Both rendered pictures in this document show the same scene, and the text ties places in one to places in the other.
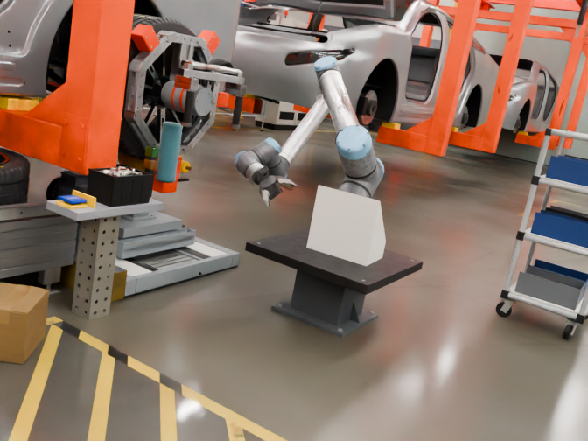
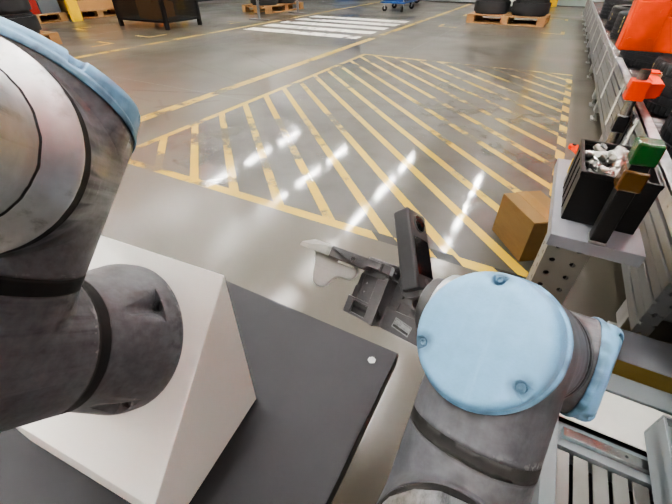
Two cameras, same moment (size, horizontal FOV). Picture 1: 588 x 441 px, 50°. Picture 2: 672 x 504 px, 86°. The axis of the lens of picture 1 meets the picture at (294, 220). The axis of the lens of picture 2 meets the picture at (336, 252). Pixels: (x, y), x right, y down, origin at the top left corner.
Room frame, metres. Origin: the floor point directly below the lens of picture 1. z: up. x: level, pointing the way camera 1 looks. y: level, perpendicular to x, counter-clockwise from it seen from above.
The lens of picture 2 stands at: (3.06, 0.05, 0.89)
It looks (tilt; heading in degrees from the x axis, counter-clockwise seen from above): 39 degrees down; 178
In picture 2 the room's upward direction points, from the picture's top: straight up
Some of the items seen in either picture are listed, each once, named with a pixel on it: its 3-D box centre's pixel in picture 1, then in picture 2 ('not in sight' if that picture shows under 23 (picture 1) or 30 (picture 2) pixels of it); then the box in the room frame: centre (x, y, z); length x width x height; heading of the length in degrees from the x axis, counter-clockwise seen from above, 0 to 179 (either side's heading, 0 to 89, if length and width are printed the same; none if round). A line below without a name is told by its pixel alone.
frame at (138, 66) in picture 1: (175, 94); not in sight; (2.92, 0.64, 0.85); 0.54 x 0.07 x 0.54; 150
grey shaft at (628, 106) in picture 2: not in sight; (618, 128); (1.46, 1.41, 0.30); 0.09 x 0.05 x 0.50; 150
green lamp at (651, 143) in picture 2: (151, 151); (646, 152); (2.49, 0.61, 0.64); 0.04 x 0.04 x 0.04; 60
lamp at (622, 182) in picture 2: (150, 164); (631, 178); (2.49, 0.61, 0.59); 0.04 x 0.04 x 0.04; 60
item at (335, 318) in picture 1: (332, 283); (190, 452); (2.75, -0.22, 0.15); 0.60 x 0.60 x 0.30; 60
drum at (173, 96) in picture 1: (186, 97); not in sight; (2.88, 0.58, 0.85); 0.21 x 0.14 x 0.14; 60
